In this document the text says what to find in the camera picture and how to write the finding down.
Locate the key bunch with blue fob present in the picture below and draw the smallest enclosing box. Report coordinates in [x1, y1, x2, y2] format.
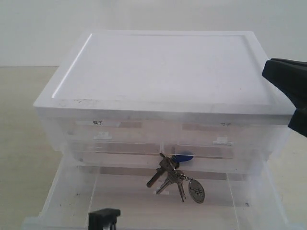
[146, 151, 206, 204]

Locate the top left small drawer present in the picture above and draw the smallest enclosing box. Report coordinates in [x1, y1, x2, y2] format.
[63, 120, 163, 155]

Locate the small drawer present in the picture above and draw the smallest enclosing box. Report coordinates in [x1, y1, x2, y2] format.
[63, 120, 163, 155]
[163, 123, 265, 160]

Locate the top right small drawer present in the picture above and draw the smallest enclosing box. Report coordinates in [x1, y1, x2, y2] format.
[163, 123, 265, 160]

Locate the white translucent drawer cabinet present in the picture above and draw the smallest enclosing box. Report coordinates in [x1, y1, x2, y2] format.
[34, 31, 295, 163]

